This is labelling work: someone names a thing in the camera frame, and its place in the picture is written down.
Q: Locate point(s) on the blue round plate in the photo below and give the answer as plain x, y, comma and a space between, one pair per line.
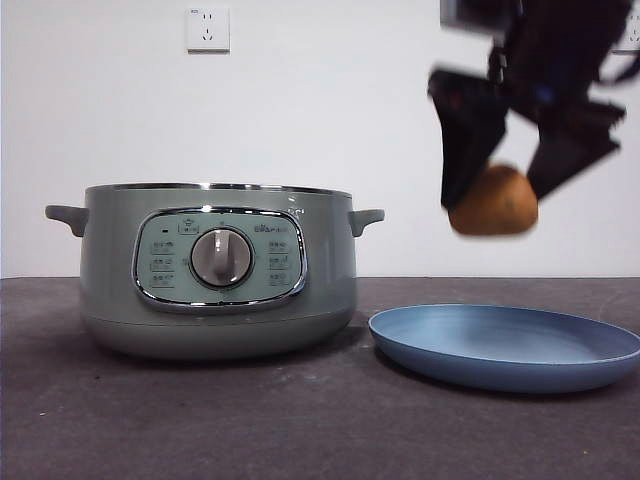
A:
500, 340

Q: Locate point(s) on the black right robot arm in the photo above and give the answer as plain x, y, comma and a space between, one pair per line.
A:
550, 45

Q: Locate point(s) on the brown potato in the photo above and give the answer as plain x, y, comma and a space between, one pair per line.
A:
500, 205

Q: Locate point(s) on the white wall socket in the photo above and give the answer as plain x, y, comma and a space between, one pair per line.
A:
208, 30
634, 44

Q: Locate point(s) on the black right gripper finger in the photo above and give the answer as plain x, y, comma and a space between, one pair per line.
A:
565, 160
467, 130

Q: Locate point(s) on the pale green electric steamer pot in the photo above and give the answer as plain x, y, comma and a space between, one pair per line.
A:
115, 300

